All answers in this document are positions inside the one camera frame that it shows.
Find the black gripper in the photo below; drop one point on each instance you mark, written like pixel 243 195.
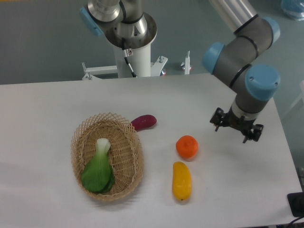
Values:
pixel 250 130

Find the orange fruit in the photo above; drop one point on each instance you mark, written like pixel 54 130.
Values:
pixel 187 146

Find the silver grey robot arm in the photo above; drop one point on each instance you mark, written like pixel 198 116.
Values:
pixel 230 63

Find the yellow mango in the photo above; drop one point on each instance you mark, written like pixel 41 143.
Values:
pixel 181 181

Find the purple sweet potato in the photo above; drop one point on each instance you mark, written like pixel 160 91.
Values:
pixel 144 122

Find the black device at table edge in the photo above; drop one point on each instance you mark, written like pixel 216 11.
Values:
pixel 296 203

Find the woven bamboo basket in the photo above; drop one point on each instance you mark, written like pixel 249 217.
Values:
pixel 125 154

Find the blue plastic bag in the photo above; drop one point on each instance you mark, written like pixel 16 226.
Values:
pixel 294 9

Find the green bok choy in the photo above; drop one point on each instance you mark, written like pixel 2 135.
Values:
pixel 98 175

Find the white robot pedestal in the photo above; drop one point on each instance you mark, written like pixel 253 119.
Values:
pixel 131 43

